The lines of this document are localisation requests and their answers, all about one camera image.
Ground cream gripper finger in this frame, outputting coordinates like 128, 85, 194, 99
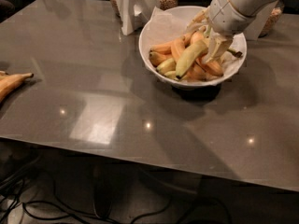
186, 7, 209, 32
202, 32, 233, 64

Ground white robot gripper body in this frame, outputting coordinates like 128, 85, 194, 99
208, 0, 254, 36

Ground large yellow-green banana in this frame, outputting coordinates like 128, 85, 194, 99
175, 37, 243, 79

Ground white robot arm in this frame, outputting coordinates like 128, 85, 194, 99
188, 0, 278, 63

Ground orange banana lower right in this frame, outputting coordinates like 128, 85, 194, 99
189, 31, 223, 80

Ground white ceramic bowl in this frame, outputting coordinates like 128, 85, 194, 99
139, 6, 247, 90

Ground orange banana curved middle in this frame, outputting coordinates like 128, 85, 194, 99
171, 37, 207, 79

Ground orange banana top left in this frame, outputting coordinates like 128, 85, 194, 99
149, 32, 193, 54

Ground yellow-green banana lower left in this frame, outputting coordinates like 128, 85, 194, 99
156, 58, 176, 75

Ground small orange banana left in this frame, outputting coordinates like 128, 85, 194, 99
149, 51, 172, 66

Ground orange banana on table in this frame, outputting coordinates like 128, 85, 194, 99
0, 71, 34, 103

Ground right glass jar of grains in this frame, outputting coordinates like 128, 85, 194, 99
259, 2, 284, 37

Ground white stand on table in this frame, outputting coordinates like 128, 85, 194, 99
116, 0, 159, 35

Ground black cables on floor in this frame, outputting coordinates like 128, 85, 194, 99
0, 159, 233, 224

